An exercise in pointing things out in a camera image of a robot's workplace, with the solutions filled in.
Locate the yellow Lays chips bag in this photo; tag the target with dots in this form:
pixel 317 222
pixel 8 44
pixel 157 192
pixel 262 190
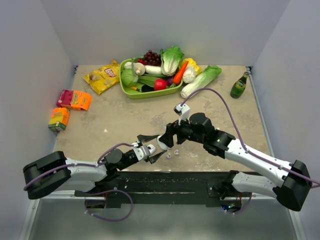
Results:
pixel 103 78

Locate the small white open case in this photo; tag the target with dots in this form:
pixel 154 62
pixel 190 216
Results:
pixel 152 149

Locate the large napa cabbage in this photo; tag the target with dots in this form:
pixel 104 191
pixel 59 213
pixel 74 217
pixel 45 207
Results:
pixel 210 73

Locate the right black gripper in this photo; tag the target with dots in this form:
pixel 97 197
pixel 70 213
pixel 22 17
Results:
pixel 172 128

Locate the white daikon radish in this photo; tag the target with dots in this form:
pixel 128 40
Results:
pixel 153 70

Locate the dark green leafy vegetable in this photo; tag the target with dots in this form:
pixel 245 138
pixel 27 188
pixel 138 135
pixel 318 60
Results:
pixel 147 80

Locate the beige mushroom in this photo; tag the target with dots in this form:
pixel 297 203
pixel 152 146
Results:
pixel 138 68

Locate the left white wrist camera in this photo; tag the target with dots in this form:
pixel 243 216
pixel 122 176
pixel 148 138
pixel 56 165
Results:
pixel 140 150

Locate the green glass bottle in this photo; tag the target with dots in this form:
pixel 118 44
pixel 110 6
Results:
pixel 239 86

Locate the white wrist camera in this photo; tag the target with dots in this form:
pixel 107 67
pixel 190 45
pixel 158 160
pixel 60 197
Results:
pixel 140 150
pixel 183 110

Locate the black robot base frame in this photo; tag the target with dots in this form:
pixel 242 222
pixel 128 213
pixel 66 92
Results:
pixel 163 188

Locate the orange green juice box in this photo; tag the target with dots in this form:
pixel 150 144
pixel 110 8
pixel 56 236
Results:
pixel 59 119

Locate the green plastic tray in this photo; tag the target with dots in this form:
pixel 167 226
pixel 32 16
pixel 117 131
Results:
pixel 133 94

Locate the purple grapes bunch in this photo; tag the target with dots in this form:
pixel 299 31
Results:
pixel 151 58

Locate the round green cabbage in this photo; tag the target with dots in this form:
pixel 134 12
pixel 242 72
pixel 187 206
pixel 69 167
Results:
pixel 129 78

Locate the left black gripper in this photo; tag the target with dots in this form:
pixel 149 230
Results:
pixel 153 158

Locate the orange carrot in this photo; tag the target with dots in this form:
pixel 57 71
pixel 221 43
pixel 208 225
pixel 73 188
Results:
pixel 178 77

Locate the pink orange snack pack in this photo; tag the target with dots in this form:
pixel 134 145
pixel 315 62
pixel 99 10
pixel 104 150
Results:
pixel 74 99

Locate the white oval charging case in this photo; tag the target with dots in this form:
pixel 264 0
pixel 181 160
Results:
pixel 161 144

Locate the purple onion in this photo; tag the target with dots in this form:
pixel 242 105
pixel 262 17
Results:
pixel 169 81

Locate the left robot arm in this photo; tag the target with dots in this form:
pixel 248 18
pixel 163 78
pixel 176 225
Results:
pixel 56 172

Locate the green lettuce head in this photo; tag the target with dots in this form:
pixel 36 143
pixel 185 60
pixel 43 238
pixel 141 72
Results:
pixel 170 60

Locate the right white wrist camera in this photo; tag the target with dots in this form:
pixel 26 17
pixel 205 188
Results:
pixel 183 110

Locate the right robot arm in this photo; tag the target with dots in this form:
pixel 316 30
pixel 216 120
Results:
pixel 286 182

